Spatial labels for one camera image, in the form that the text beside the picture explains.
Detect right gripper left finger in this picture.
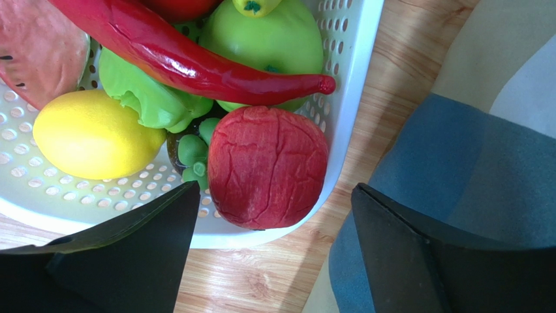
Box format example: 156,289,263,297
1,183,200,312

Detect yellow banana bunch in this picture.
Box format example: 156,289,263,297
232,0,282,18

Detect green apple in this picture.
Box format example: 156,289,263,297
198,0,325,113

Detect blue yellow checked pillow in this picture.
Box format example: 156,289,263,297
303,1,555,312

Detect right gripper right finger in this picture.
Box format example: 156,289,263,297
351,183,555,312

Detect green leafy vegetable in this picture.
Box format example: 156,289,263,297
98,48,227,190

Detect long red chili pepper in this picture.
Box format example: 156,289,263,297
51,0,336,106

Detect white perforated plastic basket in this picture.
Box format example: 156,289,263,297
1,1,383,234

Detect yellow lemon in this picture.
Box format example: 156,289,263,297
33,89,166,180

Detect watermelon slice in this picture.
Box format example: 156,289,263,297
1,0,90,110

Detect wrinkled red fruit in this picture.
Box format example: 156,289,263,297
208,106,329,230

